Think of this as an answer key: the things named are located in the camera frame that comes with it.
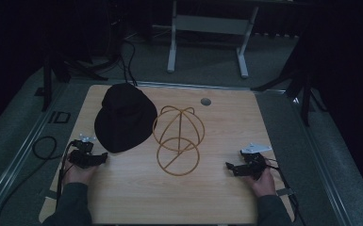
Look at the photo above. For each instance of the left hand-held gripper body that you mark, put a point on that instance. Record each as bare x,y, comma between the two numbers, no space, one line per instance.
82,153

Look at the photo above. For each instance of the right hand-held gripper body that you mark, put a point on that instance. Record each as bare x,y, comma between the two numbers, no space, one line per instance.
253,160

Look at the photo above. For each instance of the black tripod stand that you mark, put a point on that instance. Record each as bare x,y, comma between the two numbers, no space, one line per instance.
298,84
63,67

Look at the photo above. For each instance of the black rectangular floor bracket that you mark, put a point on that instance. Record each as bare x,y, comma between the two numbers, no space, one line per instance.
59,117

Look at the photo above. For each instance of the black bucket hat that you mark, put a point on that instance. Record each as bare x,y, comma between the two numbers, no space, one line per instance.
125,118

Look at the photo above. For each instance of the grey round table grommet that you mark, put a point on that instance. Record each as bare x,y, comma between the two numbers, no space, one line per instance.
205,101

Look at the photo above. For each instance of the person's right hand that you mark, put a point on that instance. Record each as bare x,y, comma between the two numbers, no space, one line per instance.
263,184

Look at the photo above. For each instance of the white metal table frame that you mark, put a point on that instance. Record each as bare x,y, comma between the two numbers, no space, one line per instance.
210,26

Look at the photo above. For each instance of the person's left hand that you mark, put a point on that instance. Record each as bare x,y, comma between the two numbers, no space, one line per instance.
79,175

